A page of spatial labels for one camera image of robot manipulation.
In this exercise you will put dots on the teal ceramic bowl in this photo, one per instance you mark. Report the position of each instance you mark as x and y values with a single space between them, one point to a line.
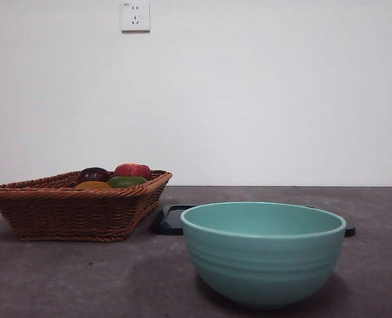
265 268

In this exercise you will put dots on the red apple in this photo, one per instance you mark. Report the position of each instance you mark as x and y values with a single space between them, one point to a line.
132 170

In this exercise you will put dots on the dark rectangular tray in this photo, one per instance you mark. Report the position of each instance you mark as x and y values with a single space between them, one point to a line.
169 222

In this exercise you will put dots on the green avocado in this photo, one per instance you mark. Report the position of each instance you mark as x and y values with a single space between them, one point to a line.
126 181

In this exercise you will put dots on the dark purple fruit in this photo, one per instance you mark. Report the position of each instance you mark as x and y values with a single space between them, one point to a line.
93 175

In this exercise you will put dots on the brown wicker basket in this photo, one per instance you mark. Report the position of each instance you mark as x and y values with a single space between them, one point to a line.
66 212

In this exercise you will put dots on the white wall socket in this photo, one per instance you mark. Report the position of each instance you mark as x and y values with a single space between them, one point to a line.
136 16

